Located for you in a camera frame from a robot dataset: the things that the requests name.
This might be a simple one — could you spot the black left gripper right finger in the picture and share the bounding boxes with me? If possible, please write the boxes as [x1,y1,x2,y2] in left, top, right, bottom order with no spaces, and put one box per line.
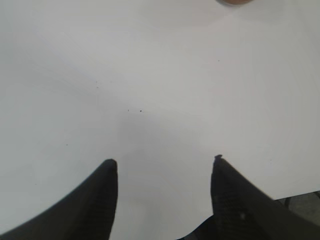
[194,155,320,240]

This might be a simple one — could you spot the brown Nescafe coffee bottle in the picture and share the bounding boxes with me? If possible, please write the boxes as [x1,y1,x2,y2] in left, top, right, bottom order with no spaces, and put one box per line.
[218,0,252,5]

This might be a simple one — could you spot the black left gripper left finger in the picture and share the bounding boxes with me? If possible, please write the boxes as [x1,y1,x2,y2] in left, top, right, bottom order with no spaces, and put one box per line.
[0,159,118,240]

